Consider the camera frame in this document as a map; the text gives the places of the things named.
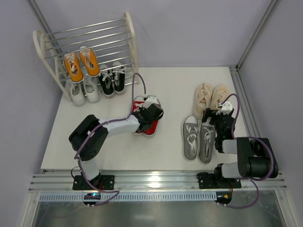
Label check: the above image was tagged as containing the red canvas sneaker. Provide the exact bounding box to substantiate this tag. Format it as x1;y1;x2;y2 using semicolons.
144;102;161;136
131;100;145;135

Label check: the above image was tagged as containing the grey canvas sneaker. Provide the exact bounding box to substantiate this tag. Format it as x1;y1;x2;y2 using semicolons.
181;115;199;161
198;123;215;165

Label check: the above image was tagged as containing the beige lace sneaker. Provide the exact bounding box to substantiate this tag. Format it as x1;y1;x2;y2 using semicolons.
193;83;213;120
210;85;230;110

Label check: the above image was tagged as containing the black canvas sneaker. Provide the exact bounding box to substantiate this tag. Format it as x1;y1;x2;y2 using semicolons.
99;64;114;97
112;61;125;94

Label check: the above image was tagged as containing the white sneaker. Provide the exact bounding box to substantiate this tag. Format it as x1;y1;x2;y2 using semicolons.
68;82;86;106
83;76;99;103

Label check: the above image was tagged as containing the cream metal shoe shelf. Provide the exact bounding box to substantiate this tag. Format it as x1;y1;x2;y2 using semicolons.
33;12;139;100

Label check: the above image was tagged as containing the orange canvas sneaker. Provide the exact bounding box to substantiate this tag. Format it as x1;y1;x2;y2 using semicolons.
79;46;100;77
63;52;84;83

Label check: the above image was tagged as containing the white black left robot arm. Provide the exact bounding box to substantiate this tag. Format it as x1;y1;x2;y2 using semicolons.
69;103;164;183

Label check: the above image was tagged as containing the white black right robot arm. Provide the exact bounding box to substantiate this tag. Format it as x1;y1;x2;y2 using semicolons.
197;108;278;189

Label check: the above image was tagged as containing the right controller board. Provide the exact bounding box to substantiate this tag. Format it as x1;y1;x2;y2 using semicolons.
215;192;232;205

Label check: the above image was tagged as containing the controller board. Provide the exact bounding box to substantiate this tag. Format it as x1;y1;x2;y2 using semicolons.
215;192;232;205
83;192;101;208

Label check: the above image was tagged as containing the left controller board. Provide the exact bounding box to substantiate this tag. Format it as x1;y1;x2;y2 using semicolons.
83;192;101;208

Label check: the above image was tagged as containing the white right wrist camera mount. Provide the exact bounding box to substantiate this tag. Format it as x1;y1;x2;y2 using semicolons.
216;101;233;115

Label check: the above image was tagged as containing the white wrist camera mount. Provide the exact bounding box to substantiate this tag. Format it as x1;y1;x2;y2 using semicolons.
216;101;233;115
143;96;159;109

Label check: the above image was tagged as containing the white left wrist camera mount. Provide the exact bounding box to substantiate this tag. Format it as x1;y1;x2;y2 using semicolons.
143;96;159;109

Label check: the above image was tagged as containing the aluminium right side rail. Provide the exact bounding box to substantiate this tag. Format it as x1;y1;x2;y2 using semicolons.
229;66;260;137

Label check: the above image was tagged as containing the aluminium rail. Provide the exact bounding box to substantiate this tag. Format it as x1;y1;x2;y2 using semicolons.
27;170;287;193
229;66;260;137

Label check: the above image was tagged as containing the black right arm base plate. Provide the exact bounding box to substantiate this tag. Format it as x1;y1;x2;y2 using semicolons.
196;172;241;189

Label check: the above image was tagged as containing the aluminium front rail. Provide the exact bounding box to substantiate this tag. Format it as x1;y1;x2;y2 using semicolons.
27;170;287;193

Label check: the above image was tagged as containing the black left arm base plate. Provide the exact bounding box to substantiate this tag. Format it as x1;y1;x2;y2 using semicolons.
72;175;115;191

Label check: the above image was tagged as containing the grey slotted cable duct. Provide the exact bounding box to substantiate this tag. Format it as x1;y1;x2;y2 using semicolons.
39;191;216;202

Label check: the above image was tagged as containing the aluminium right corner post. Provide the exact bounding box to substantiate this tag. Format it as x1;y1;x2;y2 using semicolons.
236;0;281;71

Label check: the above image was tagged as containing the aluminium corner post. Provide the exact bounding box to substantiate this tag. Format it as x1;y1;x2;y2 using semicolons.
236;0;281;71
27;0;69;69

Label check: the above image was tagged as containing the aluminium left corner post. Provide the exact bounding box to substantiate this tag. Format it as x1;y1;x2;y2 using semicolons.
27;0;69;69

